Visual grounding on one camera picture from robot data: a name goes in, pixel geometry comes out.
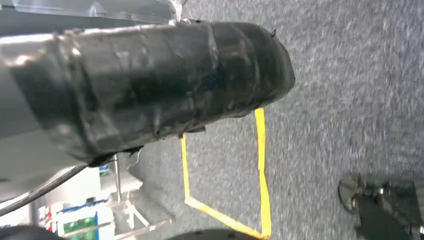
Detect stainless steel workbench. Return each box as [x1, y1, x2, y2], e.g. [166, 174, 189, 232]
[61, 153, 175, 240]

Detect yellow floor tape square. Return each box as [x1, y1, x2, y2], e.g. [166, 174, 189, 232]
[180, 107, 273, 240]

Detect white display stand green panels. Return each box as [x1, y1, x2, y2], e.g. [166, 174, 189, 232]
[36, 198, 115, 240]

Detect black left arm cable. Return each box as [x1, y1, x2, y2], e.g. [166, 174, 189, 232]
[0, 164, 89, 218]

